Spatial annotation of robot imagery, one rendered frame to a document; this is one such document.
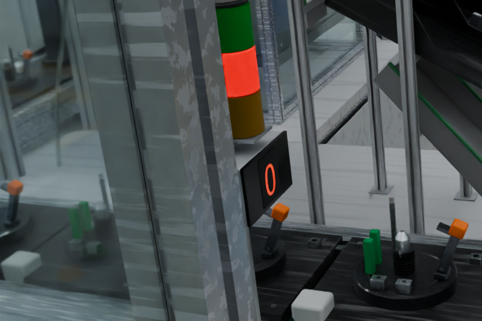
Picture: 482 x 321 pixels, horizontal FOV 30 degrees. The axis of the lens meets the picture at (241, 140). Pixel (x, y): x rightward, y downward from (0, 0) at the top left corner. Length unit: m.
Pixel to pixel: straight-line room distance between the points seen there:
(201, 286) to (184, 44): 0.07
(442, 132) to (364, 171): 0.54
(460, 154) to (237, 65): 0.52
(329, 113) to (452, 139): 0.92
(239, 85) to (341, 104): 1.36
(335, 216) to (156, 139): 1.48
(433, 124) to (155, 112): 1.16
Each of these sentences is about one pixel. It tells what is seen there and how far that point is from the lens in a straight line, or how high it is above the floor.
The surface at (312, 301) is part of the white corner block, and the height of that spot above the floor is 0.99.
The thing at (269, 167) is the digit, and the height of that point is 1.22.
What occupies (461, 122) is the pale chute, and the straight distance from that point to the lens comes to 1.50.
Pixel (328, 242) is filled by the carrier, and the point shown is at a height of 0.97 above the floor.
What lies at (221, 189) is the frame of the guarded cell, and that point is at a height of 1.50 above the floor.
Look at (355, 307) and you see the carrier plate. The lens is 1.23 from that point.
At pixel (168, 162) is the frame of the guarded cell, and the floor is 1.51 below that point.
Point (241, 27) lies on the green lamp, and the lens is 0.98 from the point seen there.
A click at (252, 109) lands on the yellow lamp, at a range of 1.00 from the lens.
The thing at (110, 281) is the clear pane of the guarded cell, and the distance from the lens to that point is 0.25.
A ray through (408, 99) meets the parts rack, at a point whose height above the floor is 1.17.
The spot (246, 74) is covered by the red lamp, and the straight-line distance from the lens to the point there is 0.99.
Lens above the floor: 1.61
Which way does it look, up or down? 20 degrees down
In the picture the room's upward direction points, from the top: 7 degrees counter-clockwise
